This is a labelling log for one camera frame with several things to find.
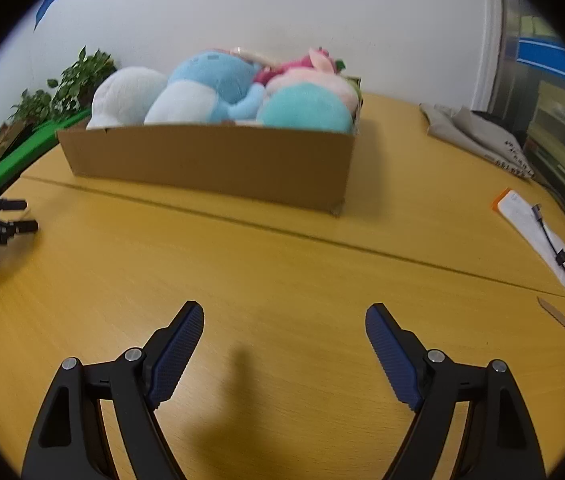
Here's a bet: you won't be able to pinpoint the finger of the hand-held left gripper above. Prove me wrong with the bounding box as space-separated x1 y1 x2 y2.
0 195 28 215
0 218 40 247

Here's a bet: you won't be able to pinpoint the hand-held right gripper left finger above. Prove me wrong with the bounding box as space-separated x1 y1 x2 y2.
21 301 206 480

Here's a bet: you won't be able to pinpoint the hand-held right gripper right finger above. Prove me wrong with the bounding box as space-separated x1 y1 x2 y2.
365 303 548 480

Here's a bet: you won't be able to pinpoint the brown cardboard box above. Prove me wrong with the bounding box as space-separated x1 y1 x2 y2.
56 77 364 219

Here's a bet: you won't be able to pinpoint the light blue plush toy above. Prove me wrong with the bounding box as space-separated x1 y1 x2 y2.
144 49 276 125

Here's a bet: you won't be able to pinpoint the peach and teal plush toy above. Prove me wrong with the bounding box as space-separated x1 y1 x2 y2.
256 60 361 135

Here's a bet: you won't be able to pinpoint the green board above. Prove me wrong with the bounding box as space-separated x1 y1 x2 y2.
0 109 94 196

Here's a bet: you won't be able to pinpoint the brown folded cardboard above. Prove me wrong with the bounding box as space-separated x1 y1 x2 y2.
0 120 34 162

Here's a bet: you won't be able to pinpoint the small green potted plant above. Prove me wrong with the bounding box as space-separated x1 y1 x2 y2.
10 89 56 126

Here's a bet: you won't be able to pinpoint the large green potted plant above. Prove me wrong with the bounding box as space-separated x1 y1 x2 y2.
48 46 118 112

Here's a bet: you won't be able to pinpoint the white plush toy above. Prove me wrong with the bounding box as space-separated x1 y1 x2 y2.
86 66 168 129

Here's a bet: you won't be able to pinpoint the flat wooden stick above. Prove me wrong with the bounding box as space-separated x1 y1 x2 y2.
537 296 565 330

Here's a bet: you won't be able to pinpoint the white packet with orange edge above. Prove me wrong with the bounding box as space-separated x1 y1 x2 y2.
489 189 565 292

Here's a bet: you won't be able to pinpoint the grey cloth bag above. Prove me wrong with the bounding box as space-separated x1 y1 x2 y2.
419 102 536 181

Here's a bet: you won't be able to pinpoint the glass door with blue strip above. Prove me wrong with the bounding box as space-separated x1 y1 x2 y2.
499 0 565 233

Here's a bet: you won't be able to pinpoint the hot pink plush toy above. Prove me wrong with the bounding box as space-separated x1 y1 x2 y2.
254 49 336 86

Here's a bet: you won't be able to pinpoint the yellow paper notes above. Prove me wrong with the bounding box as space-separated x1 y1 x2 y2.
518 14 545 37

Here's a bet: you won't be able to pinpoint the short black adapter cable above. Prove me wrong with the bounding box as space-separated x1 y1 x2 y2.
531 203 565 266

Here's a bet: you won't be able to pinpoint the white door frame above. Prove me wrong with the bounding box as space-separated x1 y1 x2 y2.
471 0 506 113

